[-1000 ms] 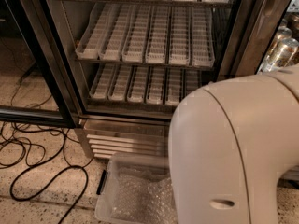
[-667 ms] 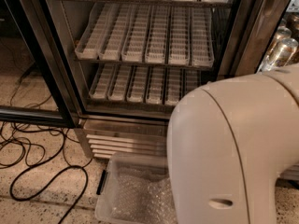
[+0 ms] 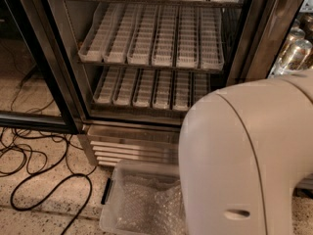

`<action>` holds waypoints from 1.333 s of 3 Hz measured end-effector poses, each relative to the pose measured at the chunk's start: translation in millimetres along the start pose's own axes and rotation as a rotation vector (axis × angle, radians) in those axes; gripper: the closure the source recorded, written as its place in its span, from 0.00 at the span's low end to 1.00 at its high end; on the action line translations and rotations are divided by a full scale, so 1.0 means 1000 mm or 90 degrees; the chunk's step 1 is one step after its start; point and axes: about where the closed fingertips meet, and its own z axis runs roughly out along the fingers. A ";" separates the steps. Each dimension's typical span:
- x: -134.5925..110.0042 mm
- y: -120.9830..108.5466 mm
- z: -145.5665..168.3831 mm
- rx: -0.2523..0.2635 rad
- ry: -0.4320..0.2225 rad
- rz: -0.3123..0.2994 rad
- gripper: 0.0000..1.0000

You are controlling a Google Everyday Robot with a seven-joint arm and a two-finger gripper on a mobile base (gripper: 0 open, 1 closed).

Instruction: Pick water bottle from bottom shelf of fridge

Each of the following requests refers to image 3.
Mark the black bin handle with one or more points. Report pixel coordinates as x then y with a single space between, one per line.
106 191

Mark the stainless steel fridge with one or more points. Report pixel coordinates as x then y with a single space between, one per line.
71 21

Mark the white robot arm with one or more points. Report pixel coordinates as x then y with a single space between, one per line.
242 151

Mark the clear plastic storage bin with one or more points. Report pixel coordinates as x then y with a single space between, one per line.
124 168

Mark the closed glass fridge door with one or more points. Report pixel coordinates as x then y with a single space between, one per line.
265 25

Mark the bubble wrap sheet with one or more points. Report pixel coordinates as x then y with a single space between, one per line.
152 207

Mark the gold beverage can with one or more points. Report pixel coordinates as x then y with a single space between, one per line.
294 34
295 56

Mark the open glass fridge door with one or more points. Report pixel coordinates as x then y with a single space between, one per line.
36 92

